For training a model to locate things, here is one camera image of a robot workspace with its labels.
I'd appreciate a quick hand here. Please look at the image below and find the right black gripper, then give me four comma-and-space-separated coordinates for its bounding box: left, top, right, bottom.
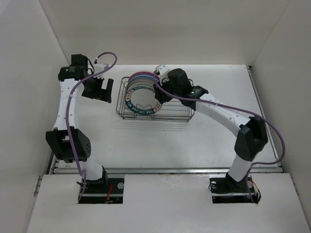
153, 75, 181, 104

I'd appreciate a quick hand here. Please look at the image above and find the grey wire dish rack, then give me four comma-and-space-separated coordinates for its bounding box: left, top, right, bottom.
116, 76, 194, 122

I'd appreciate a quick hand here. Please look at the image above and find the green rimmed white plate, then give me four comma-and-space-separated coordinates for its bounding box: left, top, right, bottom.
125, 88, 162, 116

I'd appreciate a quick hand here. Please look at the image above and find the white plate flower outline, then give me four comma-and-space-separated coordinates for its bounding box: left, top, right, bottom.
126, 81, 155, 93

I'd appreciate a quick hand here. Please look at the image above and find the white plate orange sunburst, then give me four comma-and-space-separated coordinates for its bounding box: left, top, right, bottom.
127, 78, 154, 90

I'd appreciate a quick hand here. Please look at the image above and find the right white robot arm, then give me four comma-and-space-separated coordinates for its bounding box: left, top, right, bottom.
154, 65, 268, 191

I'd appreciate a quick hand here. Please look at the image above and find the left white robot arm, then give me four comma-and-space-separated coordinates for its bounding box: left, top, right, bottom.
46, 54, 114, 193

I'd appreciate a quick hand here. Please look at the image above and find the blue plate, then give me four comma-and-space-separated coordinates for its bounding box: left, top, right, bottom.
128, 73, 154, 84

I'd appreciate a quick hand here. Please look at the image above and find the pink plate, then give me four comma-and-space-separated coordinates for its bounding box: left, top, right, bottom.
128, 70, 153, 81

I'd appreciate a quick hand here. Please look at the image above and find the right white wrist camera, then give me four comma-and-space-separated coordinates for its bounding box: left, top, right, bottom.
154, 64, 170, 85

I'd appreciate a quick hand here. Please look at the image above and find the front aluminium rail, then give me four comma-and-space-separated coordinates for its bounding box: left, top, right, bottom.
52, 166, 284, 175

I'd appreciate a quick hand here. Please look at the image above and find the left aluminium side rail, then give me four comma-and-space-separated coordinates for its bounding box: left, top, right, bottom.
46, 152, 60, 175

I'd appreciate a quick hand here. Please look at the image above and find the aluminium side rail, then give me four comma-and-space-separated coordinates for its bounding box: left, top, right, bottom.
46, 152, 60, 175
245, 65, 286, 169

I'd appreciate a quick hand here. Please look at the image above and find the right aluminium side rail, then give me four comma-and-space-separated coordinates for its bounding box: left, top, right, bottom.
245, 65, 286, 169

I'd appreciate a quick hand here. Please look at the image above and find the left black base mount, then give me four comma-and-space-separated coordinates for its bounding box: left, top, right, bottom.
77, 176, 125, 204

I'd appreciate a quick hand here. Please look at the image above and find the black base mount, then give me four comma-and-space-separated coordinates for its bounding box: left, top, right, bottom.
77, 176, 125, 204
208, 176, 262, 204

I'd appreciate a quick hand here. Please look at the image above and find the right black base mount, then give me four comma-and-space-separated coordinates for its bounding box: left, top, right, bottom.
208, 176, 262, 204

